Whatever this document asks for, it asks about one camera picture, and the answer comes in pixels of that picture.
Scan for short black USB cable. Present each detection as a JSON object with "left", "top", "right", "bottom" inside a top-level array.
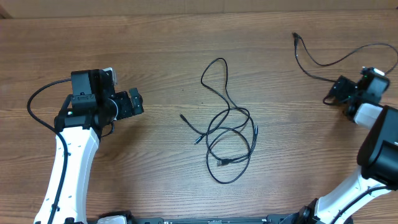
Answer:
[{"left": 291, "top": 32, "right": 398, "bottom": 106}]

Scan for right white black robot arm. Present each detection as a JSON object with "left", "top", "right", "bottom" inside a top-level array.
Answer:
[{"left": 278, "top": 67, "right": 397, "bottom": 223}]

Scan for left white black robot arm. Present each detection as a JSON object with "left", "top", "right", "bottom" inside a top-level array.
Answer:
[{"left": 34, "top": 67, "right": 144, "bottom": 223}]

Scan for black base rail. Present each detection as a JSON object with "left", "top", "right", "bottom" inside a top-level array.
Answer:
[{"left": 134, "top": 213, "right": 298, "bottom": 224}]

